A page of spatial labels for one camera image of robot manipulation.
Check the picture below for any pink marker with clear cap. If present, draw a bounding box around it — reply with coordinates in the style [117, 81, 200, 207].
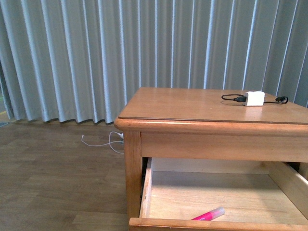
[192, 207, 225, 221]

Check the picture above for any wooden drawer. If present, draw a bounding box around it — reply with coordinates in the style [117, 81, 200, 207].
[129, 158, 308, 231]

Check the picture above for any wooden nightstand cabinet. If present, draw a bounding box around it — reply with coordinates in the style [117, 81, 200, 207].
[115, 88, 308, 221]

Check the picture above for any grey pleated curtain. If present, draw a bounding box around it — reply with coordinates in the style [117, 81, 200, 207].
[0, 0, 308, 123]

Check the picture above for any white charger block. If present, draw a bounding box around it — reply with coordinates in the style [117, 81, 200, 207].
[243, 91, 265, 106]

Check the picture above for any black usb cable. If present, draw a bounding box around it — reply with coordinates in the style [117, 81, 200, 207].
[221, 94, 289, 105]

